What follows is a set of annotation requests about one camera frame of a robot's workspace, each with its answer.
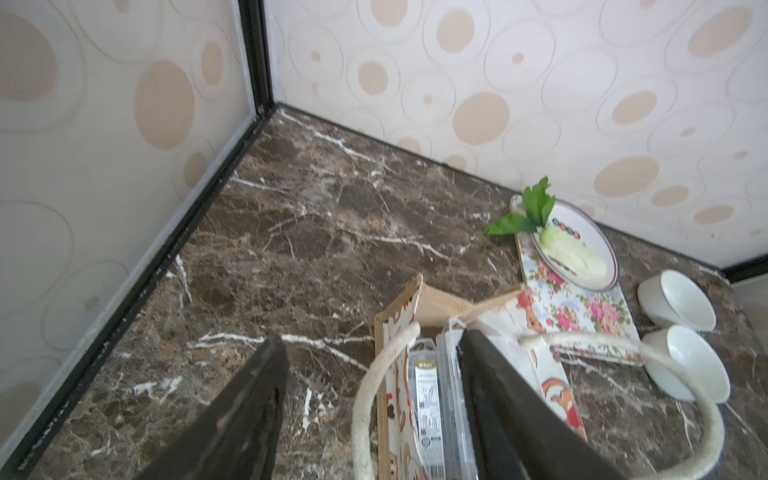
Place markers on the white ceramic cup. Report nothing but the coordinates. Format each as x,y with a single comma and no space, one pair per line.
671,298
700,360

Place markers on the white vegetable with green leaves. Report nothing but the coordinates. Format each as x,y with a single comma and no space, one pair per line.
554,242

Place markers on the round patterned bowl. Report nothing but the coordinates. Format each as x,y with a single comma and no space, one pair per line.
578,224

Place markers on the clear compass case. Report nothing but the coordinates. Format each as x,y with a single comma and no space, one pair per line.
425,395

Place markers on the floral square plate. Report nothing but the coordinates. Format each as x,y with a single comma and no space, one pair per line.
562,300

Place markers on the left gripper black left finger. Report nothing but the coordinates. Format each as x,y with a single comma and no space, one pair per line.
237,436

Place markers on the white ceramic cup front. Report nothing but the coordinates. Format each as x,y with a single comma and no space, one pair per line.
700,360

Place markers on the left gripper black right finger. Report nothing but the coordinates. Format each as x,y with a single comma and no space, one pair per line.
515,435

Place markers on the white ceramic cup rear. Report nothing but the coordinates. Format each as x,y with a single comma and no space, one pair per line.
671,298

